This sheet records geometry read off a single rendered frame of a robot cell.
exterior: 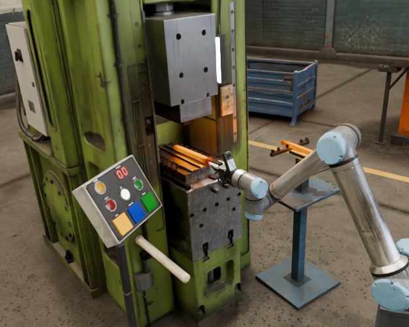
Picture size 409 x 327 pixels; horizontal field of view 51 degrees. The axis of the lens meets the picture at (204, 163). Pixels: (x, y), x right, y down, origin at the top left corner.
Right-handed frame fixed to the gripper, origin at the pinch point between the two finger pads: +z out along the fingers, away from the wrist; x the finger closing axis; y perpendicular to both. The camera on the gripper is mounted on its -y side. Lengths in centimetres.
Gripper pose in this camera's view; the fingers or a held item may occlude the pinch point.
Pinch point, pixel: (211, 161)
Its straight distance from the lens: 224.6
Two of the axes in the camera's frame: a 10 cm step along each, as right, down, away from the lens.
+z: -6.2, -3.1, 7.2
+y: 0.5, 9.0, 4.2
